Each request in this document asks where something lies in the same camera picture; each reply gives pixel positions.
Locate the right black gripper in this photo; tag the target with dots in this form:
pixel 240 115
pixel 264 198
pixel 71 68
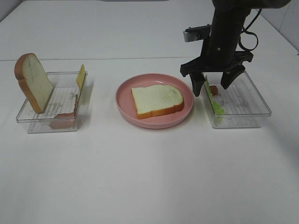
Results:
pixel 218 54

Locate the bacon strip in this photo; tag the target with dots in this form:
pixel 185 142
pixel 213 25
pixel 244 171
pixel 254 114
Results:
pixel 213 90
pixel 65 120

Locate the green lettuce leaf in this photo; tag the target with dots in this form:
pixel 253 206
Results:
pixel 214 109

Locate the bread slice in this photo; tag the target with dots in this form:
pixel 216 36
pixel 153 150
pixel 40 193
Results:
pixel 33 81
pixel 157 100

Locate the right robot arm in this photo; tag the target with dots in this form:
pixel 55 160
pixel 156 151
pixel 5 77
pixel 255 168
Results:
pixel 229 17

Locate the right clear plastic container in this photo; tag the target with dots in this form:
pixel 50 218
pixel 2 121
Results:
pixel 243 104

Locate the clear plastic container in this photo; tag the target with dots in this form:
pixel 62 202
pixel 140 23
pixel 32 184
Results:
pixel 61 101
pixel 243 104

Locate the pink round plate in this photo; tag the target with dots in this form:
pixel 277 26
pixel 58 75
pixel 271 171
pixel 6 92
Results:
pixel 126 104

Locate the yellow cheese slice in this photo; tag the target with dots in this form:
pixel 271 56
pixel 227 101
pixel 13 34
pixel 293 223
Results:
pixel 80 79

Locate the left clear plastic container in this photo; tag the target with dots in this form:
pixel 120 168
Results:
pixel 61 101

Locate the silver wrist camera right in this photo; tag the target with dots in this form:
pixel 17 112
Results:
pixel 197 33

